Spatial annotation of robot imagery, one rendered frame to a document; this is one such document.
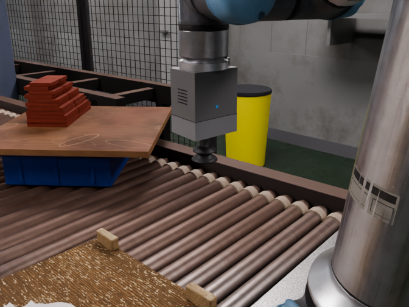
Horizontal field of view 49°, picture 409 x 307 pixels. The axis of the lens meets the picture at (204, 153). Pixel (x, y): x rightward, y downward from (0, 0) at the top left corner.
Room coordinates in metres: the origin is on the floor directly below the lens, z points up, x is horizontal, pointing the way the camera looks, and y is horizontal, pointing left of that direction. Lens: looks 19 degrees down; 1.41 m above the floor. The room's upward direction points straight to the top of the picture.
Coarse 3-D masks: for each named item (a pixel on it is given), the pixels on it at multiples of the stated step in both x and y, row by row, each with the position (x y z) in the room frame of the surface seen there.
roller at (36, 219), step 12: (168, 168) 1.29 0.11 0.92; (132, 180) 1.19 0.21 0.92; (144, 180) 1.21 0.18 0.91; (96, 192) 1.10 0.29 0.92; (108, 192) 1.11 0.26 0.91; (72, 204) 1.03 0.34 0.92; (84, 204) 1.05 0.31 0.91; (36, 216) 0.96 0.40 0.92; (48, 216) 0.97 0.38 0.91; (0, 228) 0.90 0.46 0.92; (12, 228) 0.91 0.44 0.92; (24, 228) 0.92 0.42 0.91
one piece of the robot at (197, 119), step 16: (192, 64) 0.66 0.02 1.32; (208, 64) 0.65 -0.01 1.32; (224, 64) 0.67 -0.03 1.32; (176, 80) 0.68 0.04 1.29; (192, 80) 0.64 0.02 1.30; (208, 80) 0.66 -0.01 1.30; (224, 80) 0.68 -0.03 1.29; (176, 96) 0.68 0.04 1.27; (192, 96) 0.65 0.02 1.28; (208, 96) 0.66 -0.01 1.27; (224, 96) 0.68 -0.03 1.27; (176, 112) 0.68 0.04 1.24; (192, 112) 0.65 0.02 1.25; (208, 112) 0.66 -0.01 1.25; (224, 112) 0.68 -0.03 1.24; (176, 128) 0.68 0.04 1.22; (192, 128) 0.65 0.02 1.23; (208, 128) 0.66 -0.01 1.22; (224, 128) 0.68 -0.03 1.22; (208, 144) 0.69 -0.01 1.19
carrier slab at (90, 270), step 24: (96, 240) 0.82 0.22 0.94; (48, 264) 0.73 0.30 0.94; (72, 264) 0.73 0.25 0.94; (96, 264) 0.73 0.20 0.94; (120, 264) 0.73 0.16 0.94; (144, 264) 0.73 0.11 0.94; (0, 288) 0.66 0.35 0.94; (24, 288) 0.66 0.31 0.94; (48, 288) 0.66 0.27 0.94; (72, 288) 0.66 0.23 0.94; (96, 288) 0.66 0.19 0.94; (120, 288) 0.66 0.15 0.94; (144, 288) 0.66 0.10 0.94; (168, 288) 0.66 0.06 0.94
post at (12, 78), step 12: (0, 0) 2.29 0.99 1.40; (0, 12) 2.28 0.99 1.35; (0, 24) 2.27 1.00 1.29; (0, 36) 2.27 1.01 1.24; (0, 48) 2.26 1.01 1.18; (0, 60) 2.25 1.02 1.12; (12, 60) 2.30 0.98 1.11; (0, 72) 2.25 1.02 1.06; (12, 72) 2.29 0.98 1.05; (0, 84) 2.24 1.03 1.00; (12, 84) 2.29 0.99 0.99; (12, 96) 2.28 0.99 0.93
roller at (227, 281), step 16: (320, 208) 1.00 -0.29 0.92; (304, 224) 0.93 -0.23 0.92; (272, 240) 0.85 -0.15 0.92; (288, 240) 0.86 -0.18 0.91; (256, 256) 0.78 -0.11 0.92; (272, 256) 0.80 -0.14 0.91; (240, 272) 0.73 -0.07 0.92; (256, 272) 0.76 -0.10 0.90; (208, 288) 0.68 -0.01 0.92; (224, 288) 0.69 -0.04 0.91
